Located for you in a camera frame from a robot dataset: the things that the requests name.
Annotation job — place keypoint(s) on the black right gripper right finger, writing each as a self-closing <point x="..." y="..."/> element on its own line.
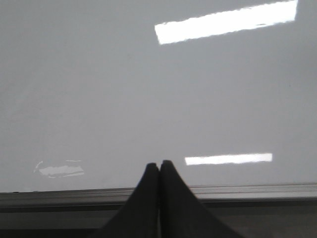
<point x="182" y="215"/>

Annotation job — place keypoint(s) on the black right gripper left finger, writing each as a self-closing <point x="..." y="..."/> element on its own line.
<point x="138" y="217"/>

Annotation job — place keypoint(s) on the grey aluminium whiteboard tray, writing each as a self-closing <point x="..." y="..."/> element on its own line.
<point x="259" y="211"/>

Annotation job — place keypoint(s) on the white whiteboard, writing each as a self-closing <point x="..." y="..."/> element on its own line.
<point x="93" y="90"/>

